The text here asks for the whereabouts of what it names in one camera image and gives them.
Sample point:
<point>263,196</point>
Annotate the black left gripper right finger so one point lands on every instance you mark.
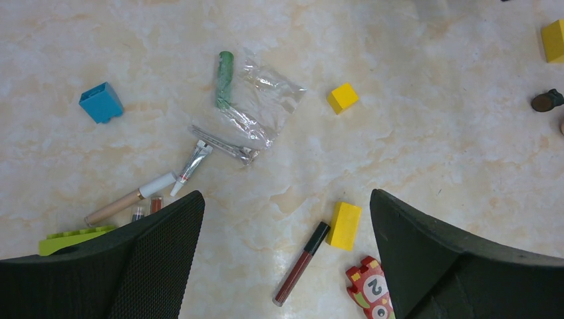
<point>436,270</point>

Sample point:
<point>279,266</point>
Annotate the small yellow cube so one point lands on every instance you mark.
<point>342,98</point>

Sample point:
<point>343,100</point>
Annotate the green tube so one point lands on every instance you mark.
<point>224,79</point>

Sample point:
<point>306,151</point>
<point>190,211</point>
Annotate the yellow block near drawer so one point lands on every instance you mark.
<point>552,39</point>

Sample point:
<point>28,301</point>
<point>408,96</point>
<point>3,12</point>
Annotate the red owl number puzzle piece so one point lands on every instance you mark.
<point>369,289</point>

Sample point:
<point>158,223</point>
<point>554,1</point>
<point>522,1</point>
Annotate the small dark chess piece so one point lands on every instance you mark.
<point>547,101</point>

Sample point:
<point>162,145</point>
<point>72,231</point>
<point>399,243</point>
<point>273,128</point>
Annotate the clear plastic wrapper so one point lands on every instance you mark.
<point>262,100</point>

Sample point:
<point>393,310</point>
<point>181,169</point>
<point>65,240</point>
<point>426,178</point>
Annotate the dark red lip gloss tube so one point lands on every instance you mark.
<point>302,262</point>

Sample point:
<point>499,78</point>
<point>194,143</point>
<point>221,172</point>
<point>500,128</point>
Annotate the yellow rectangular block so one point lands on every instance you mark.
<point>344,226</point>

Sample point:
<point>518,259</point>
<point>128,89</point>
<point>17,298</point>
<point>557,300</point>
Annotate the small silver white tube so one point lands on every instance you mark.
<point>201,150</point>

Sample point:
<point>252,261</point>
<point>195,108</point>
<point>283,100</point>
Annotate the lime green lego plate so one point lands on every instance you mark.
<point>57,241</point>

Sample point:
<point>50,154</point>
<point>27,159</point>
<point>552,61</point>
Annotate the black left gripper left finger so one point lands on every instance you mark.
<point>139,270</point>

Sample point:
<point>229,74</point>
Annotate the beige white concealer stick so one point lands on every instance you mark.
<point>135,196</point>

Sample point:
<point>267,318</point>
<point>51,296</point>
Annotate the blue lego brick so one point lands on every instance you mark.
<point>101,103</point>

